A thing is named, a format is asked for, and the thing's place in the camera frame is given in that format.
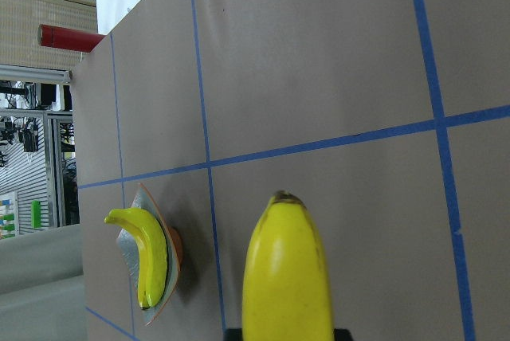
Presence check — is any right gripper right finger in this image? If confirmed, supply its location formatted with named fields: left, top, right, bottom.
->
left=334, top=328, right=352, bottom=341

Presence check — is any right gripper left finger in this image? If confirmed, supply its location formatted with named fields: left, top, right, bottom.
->
left=222, top=328, right=243, bottom=341

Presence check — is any grey square plate orange rim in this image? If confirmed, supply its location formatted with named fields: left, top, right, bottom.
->
left=104, top=183, right=183, bottom=326

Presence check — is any yellow banana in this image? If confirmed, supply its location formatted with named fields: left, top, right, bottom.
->
left=104, top=207, right=168, bottom=309
left=241, top=190, right=335, bottom=340

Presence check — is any red cylinder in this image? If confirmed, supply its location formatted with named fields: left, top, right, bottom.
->
left=37, top=24, right=105, bottom=53

